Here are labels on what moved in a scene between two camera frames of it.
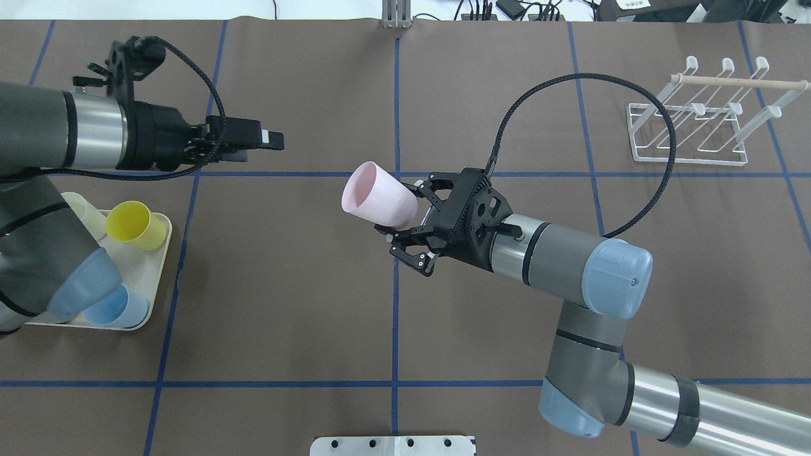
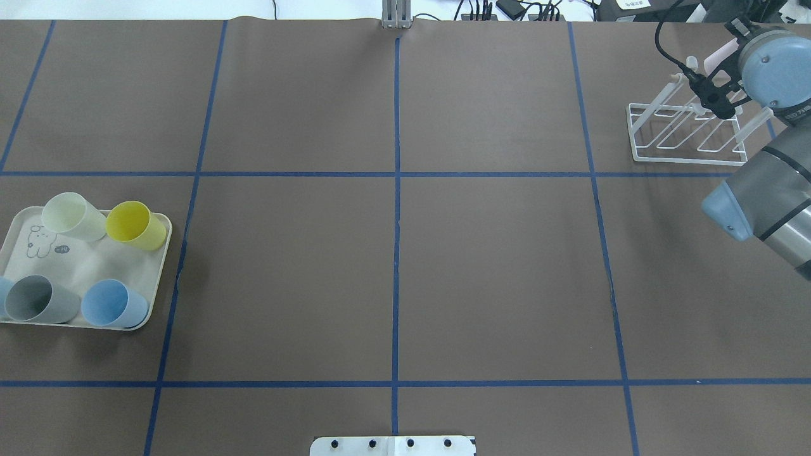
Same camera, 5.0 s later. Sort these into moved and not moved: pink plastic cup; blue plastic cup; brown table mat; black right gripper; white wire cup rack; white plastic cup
Moved: pink plastic cup; black right gripper
Not moved: brown table mat; white plastic cup; blue plastic cup; white wire cup rack
